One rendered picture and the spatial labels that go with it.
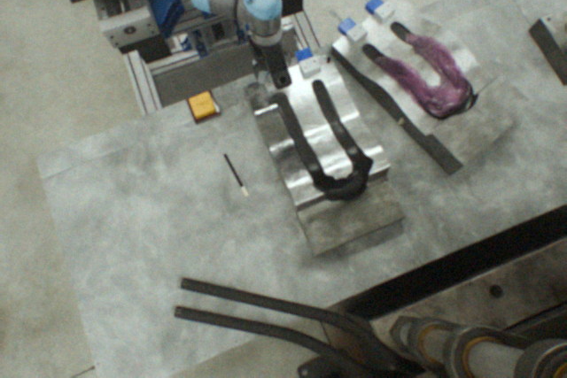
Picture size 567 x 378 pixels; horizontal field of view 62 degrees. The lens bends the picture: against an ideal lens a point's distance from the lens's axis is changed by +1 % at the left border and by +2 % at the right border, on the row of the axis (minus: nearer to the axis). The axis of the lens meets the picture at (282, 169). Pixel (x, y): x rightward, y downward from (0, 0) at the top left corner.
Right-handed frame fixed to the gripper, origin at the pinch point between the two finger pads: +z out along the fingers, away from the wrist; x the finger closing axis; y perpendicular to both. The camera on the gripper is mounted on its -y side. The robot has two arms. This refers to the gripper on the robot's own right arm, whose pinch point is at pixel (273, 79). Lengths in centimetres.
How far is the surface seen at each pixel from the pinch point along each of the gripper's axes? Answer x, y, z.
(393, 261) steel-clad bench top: -11, -57, 10
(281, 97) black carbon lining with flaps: -0.1, -5.2, 1.8
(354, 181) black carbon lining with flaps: -8.9, -34.3, 3.0
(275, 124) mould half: 4.2, -11.8, 1.9
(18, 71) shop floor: 101, 96, 90
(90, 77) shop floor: 69, 79, 90
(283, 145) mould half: 4.6, -18.2, 2.0
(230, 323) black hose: 34, -55, 5
